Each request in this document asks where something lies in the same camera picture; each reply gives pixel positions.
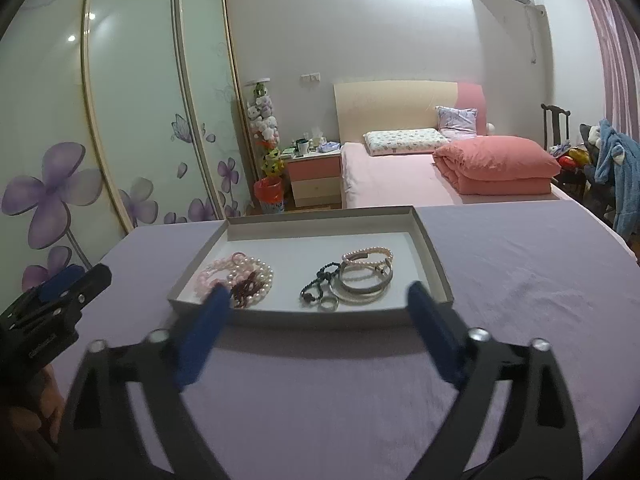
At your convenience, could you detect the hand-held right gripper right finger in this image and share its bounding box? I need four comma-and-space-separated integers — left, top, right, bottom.
406, 281, 586, 480

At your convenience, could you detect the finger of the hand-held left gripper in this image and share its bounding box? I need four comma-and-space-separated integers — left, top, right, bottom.
54, 263, 113, 321
37, 264, 86, 303

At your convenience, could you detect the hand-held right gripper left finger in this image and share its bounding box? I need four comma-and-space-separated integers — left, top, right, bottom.
50, 282, 233, 480

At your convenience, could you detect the dark red bead bracelet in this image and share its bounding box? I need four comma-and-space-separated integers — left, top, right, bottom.
230, 270, 268, 308

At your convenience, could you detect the white pearl bracelet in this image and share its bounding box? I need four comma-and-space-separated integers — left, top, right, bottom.
227, 257, 275, 306

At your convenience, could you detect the pink pearl bracelet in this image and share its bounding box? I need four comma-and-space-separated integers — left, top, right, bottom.
341, 246, 395, 271

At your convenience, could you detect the black cord bracelet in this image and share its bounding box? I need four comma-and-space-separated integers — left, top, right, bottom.
299, 265, 343, 306

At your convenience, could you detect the grey cardboard tray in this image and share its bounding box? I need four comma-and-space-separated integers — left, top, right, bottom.
167, 205, 456, 330

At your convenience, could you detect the person's left hand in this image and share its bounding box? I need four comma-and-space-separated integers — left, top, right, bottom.
5, 362, 67, 451

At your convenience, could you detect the silver bangle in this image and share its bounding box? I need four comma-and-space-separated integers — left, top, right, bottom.
330, 262, 393, 305

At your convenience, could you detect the bed with pink sheet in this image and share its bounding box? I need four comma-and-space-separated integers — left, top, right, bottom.
332, 80, 571, 209

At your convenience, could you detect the red trash bin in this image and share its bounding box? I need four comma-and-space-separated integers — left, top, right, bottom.
253, 176, 287, 213

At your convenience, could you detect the folded coral quilt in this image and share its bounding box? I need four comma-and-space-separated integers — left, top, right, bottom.
432, 136, 562, 196

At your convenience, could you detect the floral white pillow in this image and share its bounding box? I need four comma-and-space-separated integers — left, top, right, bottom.
362, 129, 451, 156

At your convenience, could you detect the pink and cream nightstand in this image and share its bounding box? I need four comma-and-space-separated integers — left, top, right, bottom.
286, 149, 344, 208

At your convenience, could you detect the floral sliding door wardrobe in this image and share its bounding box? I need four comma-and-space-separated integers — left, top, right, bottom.
0, 0, 256, 296

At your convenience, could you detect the purple patterned pillow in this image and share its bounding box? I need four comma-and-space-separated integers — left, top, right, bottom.
435, 106, 478, 141

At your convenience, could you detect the black chair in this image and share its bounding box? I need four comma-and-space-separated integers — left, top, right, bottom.
579, 122, 621, 226

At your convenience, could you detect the colourful toy pile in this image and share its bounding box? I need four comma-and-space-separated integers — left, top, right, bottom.
547, 142, 592, 171

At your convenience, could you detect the stuffed toy column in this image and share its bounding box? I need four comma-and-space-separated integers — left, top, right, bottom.
245, 78, 283, 178

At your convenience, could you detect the blue plush garment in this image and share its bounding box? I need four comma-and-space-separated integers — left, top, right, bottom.
592, 119, 640, 236

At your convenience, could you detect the dark wooden chair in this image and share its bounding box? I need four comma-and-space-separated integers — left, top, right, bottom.
541, 103, 573, 151

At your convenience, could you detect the white air conditioner pipe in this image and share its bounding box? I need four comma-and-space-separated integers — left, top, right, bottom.
525, 4, 540, 66

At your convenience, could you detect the pink curtain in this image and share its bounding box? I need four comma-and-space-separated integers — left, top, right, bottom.
575, 0, 640, 161

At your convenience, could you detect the pink bead bracelet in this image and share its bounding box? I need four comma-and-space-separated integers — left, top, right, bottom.
197, 252, 251, 293

